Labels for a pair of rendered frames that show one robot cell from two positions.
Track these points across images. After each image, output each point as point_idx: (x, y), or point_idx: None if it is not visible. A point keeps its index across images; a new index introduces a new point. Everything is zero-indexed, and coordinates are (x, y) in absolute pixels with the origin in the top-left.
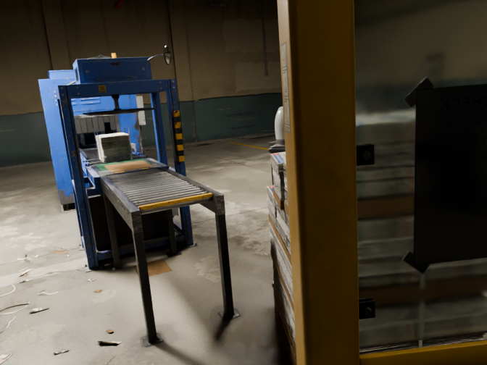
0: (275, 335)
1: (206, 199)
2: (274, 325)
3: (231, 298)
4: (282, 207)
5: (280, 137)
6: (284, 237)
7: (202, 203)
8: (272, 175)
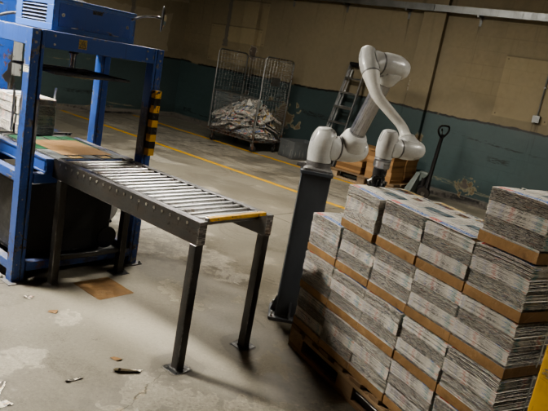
0: (304, 366)
1: (254, 217)
2: (297, 357)
3: (251, 327)
4: (373, 240)
5: (315, 159)
6: (363, 268)
7: None
8: (298, 198)
